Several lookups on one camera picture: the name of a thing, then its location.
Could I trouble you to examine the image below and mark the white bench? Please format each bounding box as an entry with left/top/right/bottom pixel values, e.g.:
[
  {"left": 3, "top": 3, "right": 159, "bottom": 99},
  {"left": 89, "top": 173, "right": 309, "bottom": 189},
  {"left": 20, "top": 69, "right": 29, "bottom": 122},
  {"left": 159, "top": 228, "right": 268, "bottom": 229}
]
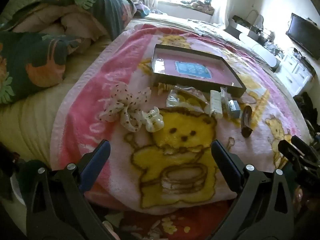
[{"left": 239, "top": 31, "right": 282, "bottom": 72}]

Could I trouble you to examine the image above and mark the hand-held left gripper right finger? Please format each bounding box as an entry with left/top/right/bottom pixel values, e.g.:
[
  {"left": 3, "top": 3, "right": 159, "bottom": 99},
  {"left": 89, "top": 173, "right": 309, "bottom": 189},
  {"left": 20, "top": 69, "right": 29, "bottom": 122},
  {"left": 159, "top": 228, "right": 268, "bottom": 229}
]
[{"left": 211, "top": 140, "right": 294, "bottom": 240}]

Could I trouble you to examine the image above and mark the clear claw hair clip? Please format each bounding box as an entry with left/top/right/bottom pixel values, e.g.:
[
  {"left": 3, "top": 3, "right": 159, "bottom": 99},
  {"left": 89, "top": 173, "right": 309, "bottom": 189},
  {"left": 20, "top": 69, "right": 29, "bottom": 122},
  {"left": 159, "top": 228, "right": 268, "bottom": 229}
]
[{"left": 141, "top": 107, "right": 165, "bottom": 132}]

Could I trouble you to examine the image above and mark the small blue-grey box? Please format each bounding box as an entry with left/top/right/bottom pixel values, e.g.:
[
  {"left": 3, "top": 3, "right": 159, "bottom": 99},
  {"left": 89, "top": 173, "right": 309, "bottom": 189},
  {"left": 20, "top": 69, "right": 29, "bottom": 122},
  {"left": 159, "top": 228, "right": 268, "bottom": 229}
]
[{"left": 229, "top": 99, "right": 241, "bottom": 118}]

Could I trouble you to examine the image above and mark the tan claw hair clip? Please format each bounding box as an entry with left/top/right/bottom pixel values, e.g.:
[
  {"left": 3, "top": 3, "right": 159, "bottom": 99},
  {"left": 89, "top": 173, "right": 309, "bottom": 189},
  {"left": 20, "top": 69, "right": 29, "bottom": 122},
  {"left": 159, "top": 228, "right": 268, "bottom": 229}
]
[{"left": 157, "top": 82, "right": 173, "bottom": 96}]

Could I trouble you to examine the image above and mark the dark clothes pile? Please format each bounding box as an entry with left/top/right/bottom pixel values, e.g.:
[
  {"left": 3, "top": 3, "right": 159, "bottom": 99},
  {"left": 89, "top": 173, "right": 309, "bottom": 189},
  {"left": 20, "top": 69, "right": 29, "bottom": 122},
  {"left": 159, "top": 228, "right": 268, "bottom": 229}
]
[{"left": 293, "top": 92, "right": 320, "bottom": 140}]

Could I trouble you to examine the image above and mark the black television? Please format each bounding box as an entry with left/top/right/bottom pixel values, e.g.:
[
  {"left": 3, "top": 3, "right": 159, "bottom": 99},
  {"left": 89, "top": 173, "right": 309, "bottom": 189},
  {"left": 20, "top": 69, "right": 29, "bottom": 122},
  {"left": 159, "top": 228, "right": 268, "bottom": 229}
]
[{"left": 286, "top": 13, "right": 320, "bottom": 60}]

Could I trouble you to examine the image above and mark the grey crumpled cloth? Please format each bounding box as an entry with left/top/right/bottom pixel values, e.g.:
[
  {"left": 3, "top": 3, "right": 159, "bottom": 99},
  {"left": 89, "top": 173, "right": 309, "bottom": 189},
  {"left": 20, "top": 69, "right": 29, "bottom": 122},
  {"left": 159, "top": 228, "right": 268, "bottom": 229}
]
[{"left": 187, "top": 21, "right": 225, "bottom": 38}]

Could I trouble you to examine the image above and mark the clothes pile on sill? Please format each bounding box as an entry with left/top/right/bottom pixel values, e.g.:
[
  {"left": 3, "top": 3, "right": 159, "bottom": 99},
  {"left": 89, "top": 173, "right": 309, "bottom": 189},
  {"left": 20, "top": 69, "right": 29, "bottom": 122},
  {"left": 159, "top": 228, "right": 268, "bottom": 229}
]
[{"left": 180, "top": 0, "right": 215, "bottom": 14}]

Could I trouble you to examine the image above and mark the polka dot fabric bow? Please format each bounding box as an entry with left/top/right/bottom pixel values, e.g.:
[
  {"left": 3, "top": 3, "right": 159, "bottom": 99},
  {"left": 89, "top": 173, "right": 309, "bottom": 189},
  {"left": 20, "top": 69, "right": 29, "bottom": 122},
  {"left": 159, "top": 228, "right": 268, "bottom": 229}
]
[{"left": 99, "top": 81, "right": 152, "bottom": 133}]

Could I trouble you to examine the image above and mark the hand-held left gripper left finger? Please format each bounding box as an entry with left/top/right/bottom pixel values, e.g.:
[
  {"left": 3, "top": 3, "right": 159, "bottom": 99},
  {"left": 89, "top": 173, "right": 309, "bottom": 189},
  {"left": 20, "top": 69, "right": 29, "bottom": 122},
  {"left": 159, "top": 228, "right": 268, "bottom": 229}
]
[{"left": 25, "top": 139, "right": 118, "bottom": 240}]

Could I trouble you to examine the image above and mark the purple pillow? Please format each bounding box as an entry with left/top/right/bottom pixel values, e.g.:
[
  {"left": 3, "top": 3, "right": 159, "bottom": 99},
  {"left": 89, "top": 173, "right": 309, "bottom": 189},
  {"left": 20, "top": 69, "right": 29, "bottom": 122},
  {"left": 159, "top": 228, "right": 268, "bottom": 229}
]
[{"left": 135, "top": 2, "right": 151, "bottom": 18}]

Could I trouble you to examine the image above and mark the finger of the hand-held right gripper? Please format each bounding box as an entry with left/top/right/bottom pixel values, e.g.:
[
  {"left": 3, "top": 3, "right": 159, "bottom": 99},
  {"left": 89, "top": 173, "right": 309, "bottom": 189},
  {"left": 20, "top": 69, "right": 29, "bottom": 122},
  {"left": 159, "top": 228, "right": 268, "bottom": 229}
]
[
  {"left": 277, "top": 139, "right": 302, "bottom": 172},
  {"left": 291, "top": 135, "right": 320, "bottom": 167}
]

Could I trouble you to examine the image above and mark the pink bear print blanket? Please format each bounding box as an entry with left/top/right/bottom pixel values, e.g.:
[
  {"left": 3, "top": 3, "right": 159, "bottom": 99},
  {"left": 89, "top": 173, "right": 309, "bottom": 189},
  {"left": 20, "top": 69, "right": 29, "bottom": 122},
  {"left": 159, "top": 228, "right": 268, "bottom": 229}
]
[{"left": 50, "top": 24, "right": 304, "bottom": 240}]

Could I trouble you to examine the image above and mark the brown hair clip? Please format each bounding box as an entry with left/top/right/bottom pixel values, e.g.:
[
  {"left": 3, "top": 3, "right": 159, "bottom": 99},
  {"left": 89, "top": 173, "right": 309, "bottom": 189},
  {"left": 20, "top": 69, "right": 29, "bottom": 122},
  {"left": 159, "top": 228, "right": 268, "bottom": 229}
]
[{"left": 240, "top": 105, "right": 253, "bottom": 138}]

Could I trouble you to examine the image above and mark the leaf print quilt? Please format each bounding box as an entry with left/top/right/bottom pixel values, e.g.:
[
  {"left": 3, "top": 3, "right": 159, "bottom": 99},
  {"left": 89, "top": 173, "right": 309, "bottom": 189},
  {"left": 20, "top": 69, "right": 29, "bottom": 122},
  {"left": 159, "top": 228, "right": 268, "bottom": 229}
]
[{"left": 0, "top": 0, "right": 137, "bottom": 104}]

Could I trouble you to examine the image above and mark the shallow grey cardboard box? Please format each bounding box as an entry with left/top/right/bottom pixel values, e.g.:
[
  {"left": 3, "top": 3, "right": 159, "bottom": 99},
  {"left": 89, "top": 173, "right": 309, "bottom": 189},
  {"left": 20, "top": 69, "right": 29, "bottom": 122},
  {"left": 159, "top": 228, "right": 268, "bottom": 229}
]
[{"left": 151, "top": 44, "right": 247, "bottom": 98}]

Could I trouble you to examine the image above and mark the white dresser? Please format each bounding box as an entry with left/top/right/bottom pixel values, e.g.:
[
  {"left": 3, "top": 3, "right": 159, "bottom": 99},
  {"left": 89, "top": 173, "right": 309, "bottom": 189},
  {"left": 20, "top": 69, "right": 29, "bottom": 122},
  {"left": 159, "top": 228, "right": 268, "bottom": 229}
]
[{"left": 277, "top": 50, "right": 317, "bottom": 97}]

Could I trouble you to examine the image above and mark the grey storage box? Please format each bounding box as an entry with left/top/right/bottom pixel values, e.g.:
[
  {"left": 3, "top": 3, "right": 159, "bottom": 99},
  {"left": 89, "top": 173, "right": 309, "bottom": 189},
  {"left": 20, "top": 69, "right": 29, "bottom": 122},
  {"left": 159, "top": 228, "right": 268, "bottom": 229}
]
[{"left": 229, "top": 15, "right": 264, "bottom": 42}]

